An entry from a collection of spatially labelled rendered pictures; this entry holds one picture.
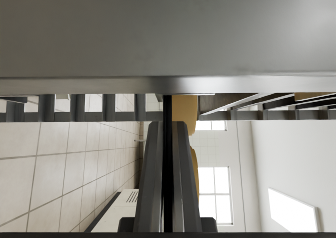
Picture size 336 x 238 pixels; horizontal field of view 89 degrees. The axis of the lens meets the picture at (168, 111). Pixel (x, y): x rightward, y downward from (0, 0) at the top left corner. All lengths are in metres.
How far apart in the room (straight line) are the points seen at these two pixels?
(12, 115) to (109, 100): 0.28
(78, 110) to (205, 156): 4.33
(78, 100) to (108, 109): 0.09
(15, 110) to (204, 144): 4.36
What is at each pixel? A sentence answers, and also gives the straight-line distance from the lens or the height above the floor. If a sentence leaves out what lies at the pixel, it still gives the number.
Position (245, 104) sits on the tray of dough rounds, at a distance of 0.43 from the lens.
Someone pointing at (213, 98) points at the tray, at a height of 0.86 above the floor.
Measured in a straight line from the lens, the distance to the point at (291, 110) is 0.61.
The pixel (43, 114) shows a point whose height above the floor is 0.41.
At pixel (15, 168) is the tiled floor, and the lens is 1.19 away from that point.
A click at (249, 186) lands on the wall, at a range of 5.16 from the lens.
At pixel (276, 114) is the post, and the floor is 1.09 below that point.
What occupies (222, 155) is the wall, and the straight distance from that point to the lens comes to 4.85.
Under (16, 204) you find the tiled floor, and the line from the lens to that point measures 1.25.
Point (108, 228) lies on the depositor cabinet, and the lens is 1.94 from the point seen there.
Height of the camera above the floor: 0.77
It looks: level
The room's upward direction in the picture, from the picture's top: 90 degrees clockwise
